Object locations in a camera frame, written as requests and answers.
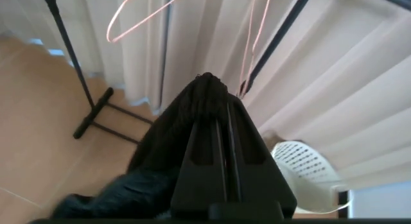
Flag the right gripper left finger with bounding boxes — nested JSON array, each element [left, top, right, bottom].
[[170, 117, 229, 218]]

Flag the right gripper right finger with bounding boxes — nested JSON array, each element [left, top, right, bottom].
[[226, 94, 297, 218]]

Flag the black shorts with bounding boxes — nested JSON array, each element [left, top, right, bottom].
[[51, 72, 231, 220]]

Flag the white laundry basket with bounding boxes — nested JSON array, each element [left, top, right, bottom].
[[269, 140, 354, 215]]

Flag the black clothes rack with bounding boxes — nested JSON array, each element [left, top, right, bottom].
[[41, 0, 411, 145]]

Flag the pink clothes hanger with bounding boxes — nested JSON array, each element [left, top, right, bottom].
[[106, 0, 187, 44], [239, 0, 273, 97]]

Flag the beige curtain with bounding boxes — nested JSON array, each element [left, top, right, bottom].
[[0, 0, 411, 191]]

